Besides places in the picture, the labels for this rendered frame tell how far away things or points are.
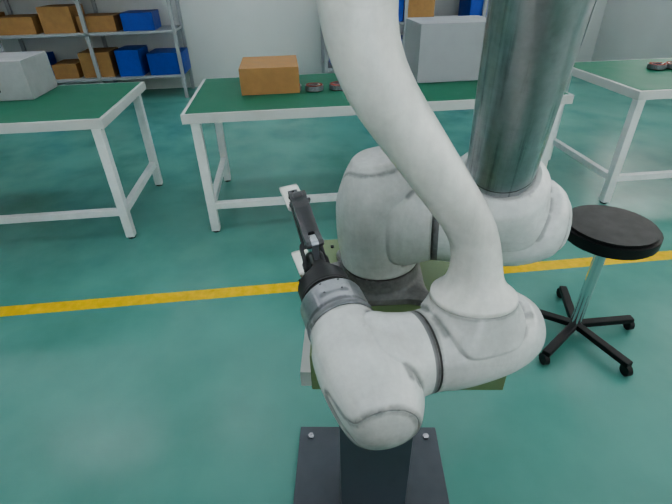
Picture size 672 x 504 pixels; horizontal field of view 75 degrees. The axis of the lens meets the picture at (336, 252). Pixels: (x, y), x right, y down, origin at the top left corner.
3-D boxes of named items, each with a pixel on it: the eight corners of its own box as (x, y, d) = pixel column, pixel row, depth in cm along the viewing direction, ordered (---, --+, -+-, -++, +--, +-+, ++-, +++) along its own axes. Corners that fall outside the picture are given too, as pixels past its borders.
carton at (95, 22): (92, 28, 552) (87, 13, 543) (126, 27, 555) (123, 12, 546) (80, 32, 519) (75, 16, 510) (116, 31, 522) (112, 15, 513)
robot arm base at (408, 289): (319, 254, 100) (316, 234, 97) (418, 248, 99) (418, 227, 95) (315, 311, 85) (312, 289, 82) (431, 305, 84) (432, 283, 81)
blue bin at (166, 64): (158, 68, 585) (154, 48, 572) (191, 67, 588) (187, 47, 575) (151, 75, 550) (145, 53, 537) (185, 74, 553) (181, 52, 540)
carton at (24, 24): (16, 31, 545) (10, 14, 535) (52, 30, 548) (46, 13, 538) (-1, 35, 511) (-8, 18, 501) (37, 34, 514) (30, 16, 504)
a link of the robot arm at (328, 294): (375, 293, 55) (358, 265, 59) (304, 314, 53) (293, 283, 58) (377, 342, 60) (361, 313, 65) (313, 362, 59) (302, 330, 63)
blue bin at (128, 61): (131, 69, 582) (124, 45, 566) (152, 69, 584) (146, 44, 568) (120, 76, 547) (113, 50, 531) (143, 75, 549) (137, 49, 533)
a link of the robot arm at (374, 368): (304, 366, 58) (395, 345, 62) (341, 479, 46) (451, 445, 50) (303, 306, 52) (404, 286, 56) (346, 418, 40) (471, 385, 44)
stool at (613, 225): (498, 299, 218) (521, 196, 188) (592, 290, 222) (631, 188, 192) (556, 386, 173) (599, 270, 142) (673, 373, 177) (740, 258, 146)
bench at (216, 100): (220, 178, 350) (203, 78, 308) (489, 161, 368) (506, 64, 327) (205, 236, 275) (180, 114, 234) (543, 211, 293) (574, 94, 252)
